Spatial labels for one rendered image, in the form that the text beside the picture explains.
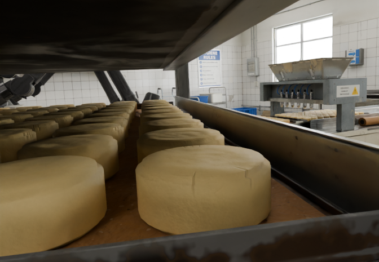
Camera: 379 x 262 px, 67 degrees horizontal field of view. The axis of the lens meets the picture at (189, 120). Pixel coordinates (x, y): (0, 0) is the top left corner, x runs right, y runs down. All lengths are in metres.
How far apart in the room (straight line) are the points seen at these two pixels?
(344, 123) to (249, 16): 1.94
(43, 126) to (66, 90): 5.35
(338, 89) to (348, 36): 3.80
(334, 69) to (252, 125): 1.98
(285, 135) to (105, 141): 0.09
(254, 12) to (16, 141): 0.17
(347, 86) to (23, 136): 1.99
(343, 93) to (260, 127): 1.89
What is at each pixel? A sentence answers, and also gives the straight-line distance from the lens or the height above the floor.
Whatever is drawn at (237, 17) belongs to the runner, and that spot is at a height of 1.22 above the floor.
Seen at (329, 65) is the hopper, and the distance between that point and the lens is 2.13.
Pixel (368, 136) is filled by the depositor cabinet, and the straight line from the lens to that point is 2.31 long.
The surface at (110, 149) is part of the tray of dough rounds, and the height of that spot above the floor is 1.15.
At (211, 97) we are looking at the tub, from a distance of 6.05.
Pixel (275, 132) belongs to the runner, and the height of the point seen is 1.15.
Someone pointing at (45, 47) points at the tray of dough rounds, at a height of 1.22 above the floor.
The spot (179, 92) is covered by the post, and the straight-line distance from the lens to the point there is 0.67.
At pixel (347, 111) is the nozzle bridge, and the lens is 2.11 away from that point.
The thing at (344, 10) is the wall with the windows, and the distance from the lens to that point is 5.91.
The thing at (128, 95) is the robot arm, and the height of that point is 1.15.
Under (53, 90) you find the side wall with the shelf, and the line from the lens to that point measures 5.60.
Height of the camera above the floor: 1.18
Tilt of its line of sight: 7 degrees down
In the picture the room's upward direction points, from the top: 3 degrees counter-clockwise
